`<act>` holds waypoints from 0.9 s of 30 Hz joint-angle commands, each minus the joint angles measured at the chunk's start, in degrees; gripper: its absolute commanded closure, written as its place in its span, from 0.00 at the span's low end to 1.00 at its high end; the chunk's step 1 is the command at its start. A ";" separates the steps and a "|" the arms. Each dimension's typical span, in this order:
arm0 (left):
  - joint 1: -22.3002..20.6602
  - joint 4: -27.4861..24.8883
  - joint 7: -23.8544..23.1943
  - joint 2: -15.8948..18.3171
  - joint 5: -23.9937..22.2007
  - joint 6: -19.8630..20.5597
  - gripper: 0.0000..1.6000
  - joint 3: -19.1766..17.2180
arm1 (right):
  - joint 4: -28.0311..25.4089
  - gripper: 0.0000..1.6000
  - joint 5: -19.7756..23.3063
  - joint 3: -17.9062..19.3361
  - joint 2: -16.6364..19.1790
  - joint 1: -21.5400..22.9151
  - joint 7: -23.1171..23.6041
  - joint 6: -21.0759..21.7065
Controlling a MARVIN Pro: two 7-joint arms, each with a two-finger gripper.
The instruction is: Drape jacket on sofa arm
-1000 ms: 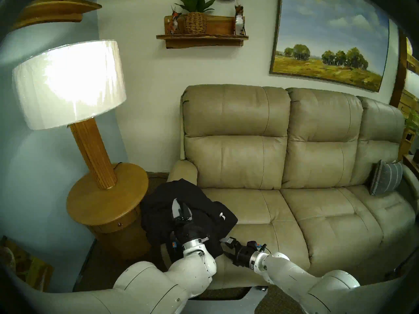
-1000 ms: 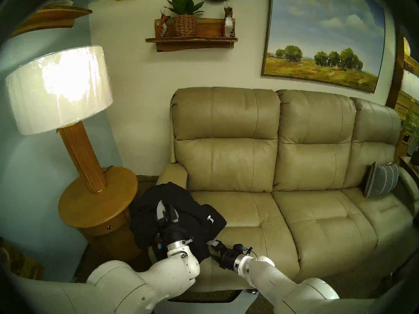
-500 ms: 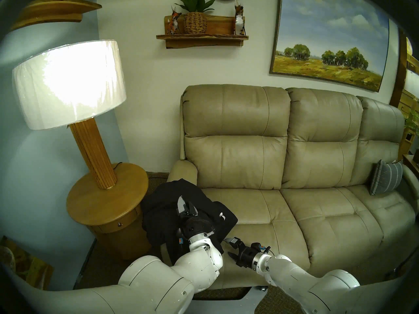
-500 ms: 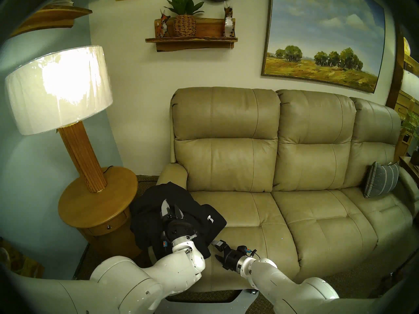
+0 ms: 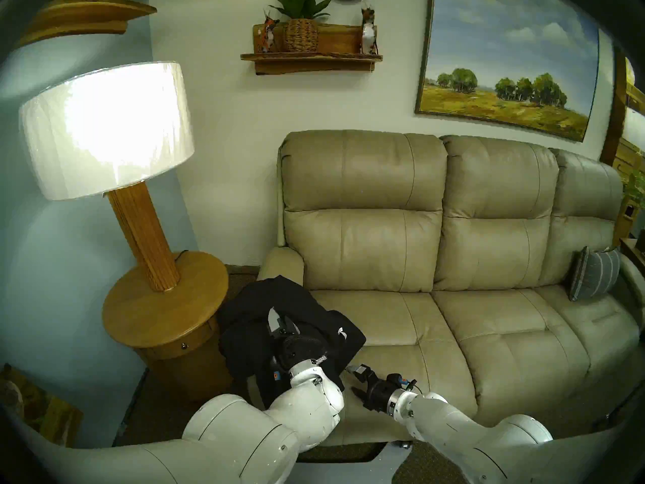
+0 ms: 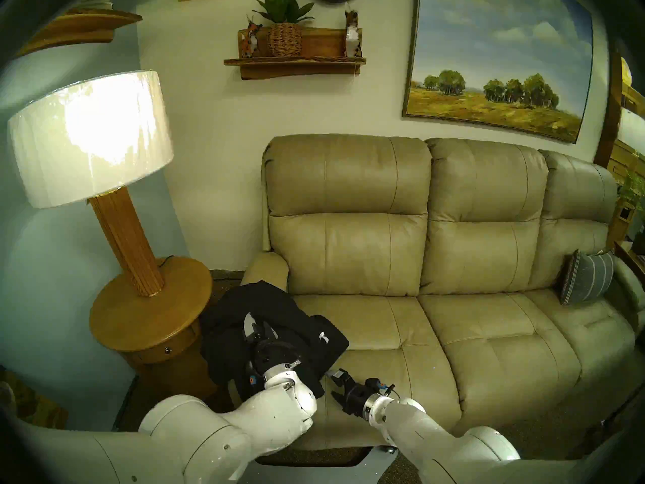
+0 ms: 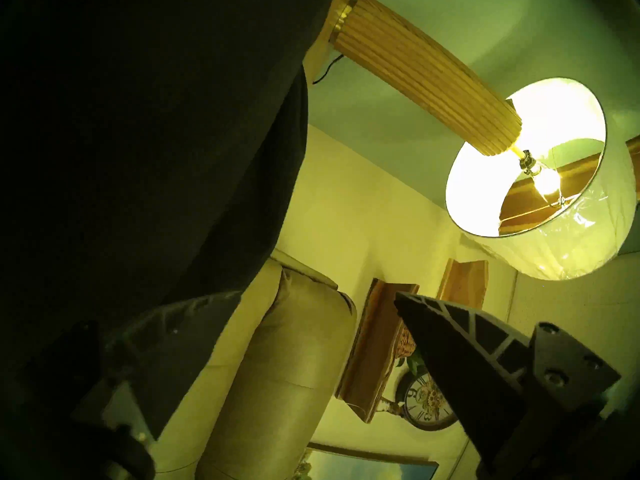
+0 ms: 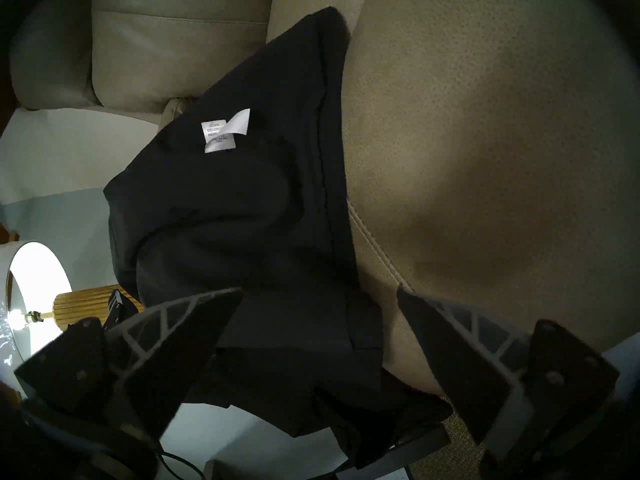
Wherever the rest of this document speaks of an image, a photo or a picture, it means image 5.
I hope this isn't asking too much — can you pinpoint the green plant in woven pot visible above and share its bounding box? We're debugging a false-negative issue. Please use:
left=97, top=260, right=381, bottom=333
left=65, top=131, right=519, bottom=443
left=269, top=0, right=332, bottom=52

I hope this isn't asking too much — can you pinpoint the dark wooden end table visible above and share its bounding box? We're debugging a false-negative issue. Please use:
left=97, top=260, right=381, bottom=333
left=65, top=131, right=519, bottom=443
left=619, top=237, right=645, bottom=279

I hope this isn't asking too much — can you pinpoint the curved wooden wall shelf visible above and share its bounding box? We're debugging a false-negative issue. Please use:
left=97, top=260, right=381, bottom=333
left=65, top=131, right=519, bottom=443
left=15, top=0, right=158, bottom=49

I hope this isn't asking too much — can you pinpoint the wooden lamp with white shade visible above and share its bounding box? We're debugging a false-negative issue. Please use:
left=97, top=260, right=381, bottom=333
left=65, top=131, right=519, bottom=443
left=19, top=61, right=195, bottom=292

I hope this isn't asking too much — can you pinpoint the leafy green houseplant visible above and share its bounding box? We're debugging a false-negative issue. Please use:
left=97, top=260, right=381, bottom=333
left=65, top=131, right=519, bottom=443
left=622, top=168, right=645, bottom=209

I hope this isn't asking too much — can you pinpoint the landscape painting with trees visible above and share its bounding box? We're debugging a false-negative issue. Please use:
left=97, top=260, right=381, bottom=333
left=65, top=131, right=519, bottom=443
left=415, top=0, right=600, bottom=142

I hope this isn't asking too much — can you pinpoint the round wooden side table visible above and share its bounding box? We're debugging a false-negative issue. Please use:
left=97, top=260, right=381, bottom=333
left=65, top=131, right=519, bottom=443
left=102, top=251, right=230, bottom=400

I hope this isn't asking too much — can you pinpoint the framed picture leaning on wall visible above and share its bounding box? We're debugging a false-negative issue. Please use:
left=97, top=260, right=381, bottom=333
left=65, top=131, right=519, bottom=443
left=0, top=363, right=84, bottom=446

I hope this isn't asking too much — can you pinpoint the live-edge wooden wall shelf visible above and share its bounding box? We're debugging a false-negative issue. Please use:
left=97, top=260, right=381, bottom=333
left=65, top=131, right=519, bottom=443
left=240, top=23, right=383, bottom=75

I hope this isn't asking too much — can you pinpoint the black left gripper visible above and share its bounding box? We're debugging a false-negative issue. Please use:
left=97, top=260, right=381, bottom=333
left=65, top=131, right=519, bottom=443
left=266, top=307, right=330, bottom=373

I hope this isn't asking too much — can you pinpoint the tall white fox figurine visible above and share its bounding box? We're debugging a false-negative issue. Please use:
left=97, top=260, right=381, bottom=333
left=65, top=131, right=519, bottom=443
left=359, top=0, right=378, bottom=55

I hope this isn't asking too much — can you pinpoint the beige leather sofa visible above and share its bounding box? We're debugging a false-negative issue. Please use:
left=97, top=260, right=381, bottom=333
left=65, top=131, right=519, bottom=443
left=256, top=130, right=645, bottom=446

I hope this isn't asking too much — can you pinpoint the small orange fox figurine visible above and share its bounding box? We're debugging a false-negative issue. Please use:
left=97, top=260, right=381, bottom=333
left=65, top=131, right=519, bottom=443
left=256, top=15, right=280, bottom=54

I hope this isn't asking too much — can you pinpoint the black jacket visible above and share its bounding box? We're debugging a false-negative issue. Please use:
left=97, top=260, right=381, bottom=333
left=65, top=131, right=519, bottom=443
left=217, top=275, right=367, bottom=410

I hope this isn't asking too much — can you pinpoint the grey striped cushion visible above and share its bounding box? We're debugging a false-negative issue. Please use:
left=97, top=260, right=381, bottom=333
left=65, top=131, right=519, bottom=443
left=569, top=246, right=621, bottom=302

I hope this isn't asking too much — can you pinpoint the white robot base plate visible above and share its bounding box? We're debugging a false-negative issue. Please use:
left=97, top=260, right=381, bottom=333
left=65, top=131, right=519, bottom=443
left=297, top=440, right=414, bottom=484

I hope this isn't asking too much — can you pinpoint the tall wooden cabinet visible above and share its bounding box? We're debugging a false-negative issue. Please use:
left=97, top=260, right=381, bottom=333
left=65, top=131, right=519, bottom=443
left=600, top=47, right=645, bottom=247

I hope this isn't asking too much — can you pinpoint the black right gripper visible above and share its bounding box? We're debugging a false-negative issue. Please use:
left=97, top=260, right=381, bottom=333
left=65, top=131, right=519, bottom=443
left=346, top=364, right=402, bottom=413

